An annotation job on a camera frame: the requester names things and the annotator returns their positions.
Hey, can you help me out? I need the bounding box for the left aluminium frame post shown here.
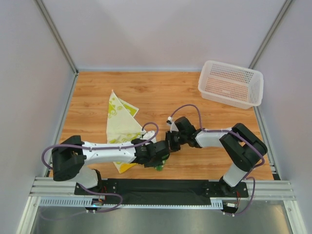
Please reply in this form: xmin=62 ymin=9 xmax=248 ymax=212
xmin=34 ymin=0 xmax=78 ymax=75

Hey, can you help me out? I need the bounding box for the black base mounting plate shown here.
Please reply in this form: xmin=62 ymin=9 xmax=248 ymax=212
xmin=74 ymin=178 xmax=249 ymax=206

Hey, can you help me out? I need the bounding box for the yellow lime patterned towel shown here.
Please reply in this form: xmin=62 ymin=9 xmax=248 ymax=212
xmin=106 ymin=89 xmax=158 ymax=174

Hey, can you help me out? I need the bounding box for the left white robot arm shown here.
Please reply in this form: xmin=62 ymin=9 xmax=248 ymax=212
xmin=52 ymin=135 xmax=170 ymax=189

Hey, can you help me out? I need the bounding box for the green cream patterned towel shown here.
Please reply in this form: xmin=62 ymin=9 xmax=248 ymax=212
xmin=155 ymin=164 xmax=164 ymax=172

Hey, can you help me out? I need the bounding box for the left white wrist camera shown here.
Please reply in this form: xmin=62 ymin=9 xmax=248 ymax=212
xmin=140 ymin=131 xmax=156 ymax=143

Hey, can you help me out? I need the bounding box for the white perforated plastic basket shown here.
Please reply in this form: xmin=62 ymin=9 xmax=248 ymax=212
xmin=198 ymin=60 xmax=264 ymax=110

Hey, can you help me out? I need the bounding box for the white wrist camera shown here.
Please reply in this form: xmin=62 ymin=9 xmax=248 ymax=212
xmin=166 ymin=116 xmax=179 ymax=132
xmin=140 ymin=131 xmax=156 ymax=143

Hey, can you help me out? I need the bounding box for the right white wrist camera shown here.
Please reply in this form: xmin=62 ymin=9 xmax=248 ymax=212
xmin=166 ymin=116 xmax=179 ymax=132

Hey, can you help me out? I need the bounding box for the slotted grey cable duct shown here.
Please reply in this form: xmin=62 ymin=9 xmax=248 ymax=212
xmin=39 ymin=197 xmax=227 ymax=210

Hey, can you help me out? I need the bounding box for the aluminium front rail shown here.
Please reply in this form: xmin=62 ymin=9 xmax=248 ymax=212
xmin=30 ymin=177 xmax=295 ymax=200

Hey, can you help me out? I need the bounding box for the right aluminium frame post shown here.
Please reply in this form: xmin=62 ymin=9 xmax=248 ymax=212
xmin=248 ymin=0 xmax=295 ymax=69

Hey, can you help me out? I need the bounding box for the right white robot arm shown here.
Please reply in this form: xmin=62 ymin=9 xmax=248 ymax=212
xmin=166 ymin=117 xmax=268 ymax=195

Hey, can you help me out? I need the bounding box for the aluminium frame post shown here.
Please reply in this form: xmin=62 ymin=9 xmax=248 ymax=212
xmin=34 ymin=0 xmax=78 ymax=75
xmin=248 ymin=0 xmax=295 ymax=69

